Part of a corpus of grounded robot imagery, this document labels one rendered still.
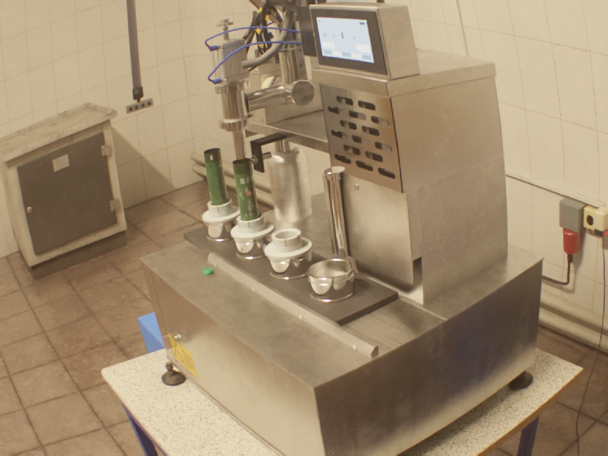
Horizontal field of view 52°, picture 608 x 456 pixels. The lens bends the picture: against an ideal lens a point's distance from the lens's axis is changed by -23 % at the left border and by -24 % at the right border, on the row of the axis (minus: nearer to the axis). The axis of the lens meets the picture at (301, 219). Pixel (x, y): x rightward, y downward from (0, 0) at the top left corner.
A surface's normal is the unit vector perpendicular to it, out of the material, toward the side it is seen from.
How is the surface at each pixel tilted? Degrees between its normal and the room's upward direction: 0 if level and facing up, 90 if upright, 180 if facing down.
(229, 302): 0
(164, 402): 0
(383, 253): 90
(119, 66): 90
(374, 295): 0
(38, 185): 90
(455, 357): 90
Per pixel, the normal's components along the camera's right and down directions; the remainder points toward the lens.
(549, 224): -0.83, 0.30
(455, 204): 0.54, 0.24
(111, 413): -0.13, -0.92
